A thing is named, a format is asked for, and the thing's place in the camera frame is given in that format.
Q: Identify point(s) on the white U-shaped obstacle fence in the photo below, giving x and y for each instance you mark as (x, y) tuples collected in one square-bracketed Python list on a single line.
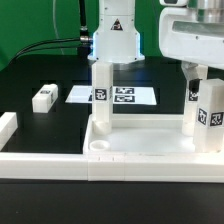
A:
[(103, 167)]

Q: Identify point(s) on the white desk top tray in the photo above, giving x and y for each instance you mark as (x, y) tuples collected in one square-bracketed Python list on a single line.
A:
[(143, 134)]

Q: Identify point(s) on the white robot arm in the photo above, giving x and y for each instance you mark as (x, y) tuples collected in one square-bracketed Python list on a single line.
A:
[(116, 39)]

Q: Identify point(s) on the fiducial marker plate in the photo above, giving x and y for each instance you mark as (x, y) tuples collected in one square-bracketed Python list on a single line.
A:
[(121, 95)]

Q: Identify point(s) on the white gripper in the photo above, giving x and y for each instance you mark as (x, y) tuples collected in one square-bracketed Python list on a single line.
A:
[(182, 37)]

